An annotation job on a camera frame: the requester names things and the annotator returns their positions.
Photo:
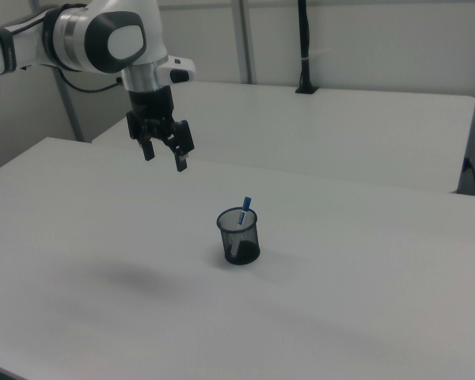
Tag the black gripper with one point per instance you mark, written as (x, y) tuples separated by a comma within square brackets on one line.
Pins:
[(150, 103)]

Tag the blue and white marker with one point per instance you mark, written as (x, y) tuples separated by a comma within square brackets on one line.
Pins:
[(244, 211)]

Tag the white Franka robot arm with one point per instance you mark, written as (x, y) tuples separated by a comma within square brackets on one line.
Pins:
[(79, 37)]

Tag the black mesh pen cup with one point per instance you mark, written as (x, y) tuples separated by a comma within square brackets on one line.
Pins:
[(239, 241)]

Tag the white side table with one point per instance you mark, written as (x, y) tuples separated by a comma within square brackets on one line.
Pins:
[(324, 130)]

